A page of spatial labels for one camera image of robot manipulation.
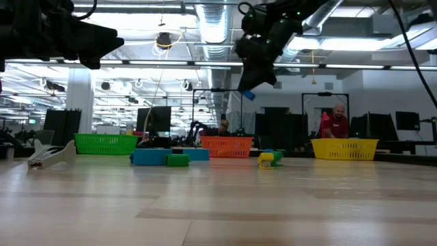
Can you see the white pillar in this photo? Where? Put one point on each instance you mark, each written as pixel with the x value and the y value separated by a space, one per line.
pixel 80 109

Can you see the black background monitor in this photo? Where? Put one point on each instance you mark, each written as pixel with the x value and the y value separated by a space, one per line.
pixel 157 119

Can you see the orange plastic basket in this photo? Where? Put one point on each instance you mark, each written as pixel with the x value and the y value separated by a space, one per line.
pixel 225 147

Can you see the black partition screens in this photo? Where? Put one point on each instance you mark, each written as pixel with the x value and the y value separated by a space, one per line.
pixel 375 128
pixel 280 128

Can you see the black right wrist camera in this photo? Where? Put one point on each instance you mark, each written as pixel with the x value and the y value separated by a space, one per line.
pixel 254 20

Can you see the black gantry frame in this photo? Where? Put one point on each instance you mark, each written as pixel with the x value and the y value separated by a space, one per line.
pixel 324 94
pixel 215 90

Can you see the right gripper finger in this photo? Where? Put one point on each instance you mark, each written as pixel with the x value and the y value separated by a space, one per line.
pixel 256 78

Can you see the red background object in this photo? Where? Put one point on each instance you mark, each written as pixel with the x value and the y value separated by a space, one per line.
pixel 323 119

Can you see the person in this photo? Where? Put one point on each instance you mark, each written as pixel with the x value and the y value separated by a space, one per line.
pixel 336 126
pixel 223 128

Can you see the silver ceiling duct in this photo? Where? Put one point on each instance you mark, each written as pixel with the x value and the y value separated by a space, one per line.
pixel 213 27
pixel 324 12

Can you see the green plastic basket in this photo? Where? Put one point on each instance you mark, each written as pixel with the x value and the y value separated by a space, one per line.
pixel 102 145

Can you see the grey mesh chair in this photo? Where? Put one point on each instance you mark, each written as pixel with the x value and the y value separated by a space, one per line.
pixel 44 136

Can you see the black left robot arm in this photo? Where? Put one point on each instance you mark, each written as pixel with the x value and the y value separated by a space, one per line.
pixel 10 30

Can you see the yellow mini stapler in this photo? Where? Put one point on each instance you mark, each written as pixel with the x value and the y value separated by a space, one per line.
pixel 264 158

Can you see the pale grey staple remover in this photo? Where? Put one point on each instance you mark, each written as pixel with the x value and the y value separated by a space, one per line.
pixel 65 153

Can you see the black wall monitor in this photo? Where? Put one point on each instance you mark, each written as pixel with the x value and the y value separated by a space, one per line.
pixel 408 121

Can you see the yellow plastic basket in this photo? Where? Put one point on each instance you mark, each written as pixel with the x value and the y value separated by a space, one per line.
pixel 345 149

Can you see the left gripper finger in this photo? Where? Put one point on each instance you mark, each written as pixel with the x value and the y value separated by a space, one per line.
pixel 99 42
pixel 91 64

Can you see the blue mini stapler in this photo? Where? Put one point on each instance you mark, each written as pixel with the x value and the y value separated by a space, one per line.
pixel 269 150
pixel 249 95

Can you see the long ceiling light bar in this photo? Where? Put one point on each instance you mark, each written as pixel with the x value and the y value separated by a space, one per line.
pixel 170 63

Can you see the green mini stapler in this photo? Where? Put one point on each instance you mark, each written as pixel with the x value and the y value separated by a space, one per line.
pixel 177 160
pixel 278 157

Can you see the black partition panel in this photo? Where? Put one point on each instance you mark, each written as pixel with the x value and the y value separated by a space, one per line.
pixel 63 126

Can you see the black ceiling camera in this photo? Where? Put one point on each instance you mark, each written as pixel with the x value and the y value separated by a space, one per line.
pixel 164 41

